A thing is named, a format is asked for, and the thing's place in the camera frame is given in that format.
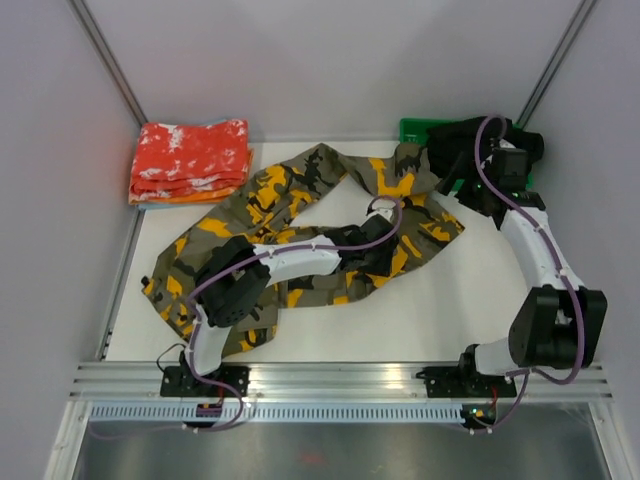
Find black trousers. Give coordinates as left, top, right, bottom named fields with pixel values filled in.
left=426, top=116, right=545, bottom=180

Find camouflage yellow green trousers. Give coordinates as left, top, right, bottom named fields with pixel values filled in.
left=142, top=143, right=464, bottom=356

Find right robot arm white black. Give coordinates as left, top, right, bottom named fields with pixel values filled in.
left=438, top=147, right=608, bottom=396

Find orange folded trousers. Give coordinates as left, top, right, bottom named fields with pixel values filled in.
left=128, top=149, right=254, bottom=208

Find red white folded trousers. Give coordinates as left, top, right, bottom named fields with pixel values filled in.
left=128, top=119, right=251, bottom=200

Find green plastic tray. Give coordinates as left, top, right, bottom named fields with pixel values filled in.
left=398, top=117, right=539, bottom=194

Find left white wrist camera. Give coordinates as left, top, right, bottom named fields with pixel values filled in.
left=366, top=198, right=396, bottom=224

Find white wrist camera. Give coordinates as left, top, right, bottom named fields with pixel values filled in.
left=491, top=139, right=515, bottom=152
left=366, top=198, right=396, bottom=224

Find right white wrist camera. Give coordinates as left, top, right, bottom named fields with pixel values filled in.
left=491, top=139, right=515, bottom=152

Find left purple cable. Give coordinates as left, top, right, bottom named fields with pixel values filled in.
left=187, top=195, right=405, bottom=351

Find right corner aluminium post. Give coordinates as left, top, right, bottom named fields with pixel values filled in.
left=517, top=0, right=599, bottom=127

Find corner aluminium post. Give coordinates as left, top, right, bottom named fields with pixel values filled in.
left=67, top=0, right=148, bottom=126
left=517, top=0, right=599, bottom=127

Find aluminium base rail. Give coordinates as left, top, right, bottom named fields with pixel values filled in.
left=69, top=362, right=613, bottom=404

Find white slotted cable duct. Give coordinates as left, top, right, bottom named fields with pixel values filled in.
left=90, top=402, right=463, bottom=424

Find left corner aluminium post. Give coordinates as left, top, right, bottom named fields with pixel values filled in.
left=67, top=0, right=148, bottom=126

